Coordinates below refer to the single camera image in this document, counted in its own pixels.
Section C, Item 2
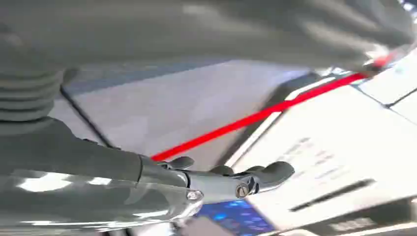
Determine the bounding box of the small white parcel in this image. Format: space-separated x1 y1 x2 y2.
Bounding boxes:
390 89 417 126
357 49 417 106

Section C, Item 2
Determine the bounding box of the large white parcel with print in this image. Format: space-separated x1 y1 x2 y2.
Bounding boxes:
225 77 417 231

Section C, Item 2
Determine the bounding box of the red tape strip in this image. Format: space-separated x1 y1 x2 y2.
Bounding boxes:
151 54 396 163

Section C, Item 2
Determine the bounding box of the blue printed package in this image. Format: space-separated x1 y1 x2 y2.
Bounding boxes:
195 199 277 236

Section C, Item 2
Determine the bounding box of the ribbed grey right arm sleeve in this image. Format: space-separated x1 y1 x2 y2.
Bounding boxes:
0 69 64 122

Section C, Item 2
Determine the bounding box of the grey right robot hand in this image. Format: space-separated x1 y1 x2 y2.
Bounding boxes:
0 0 417 236

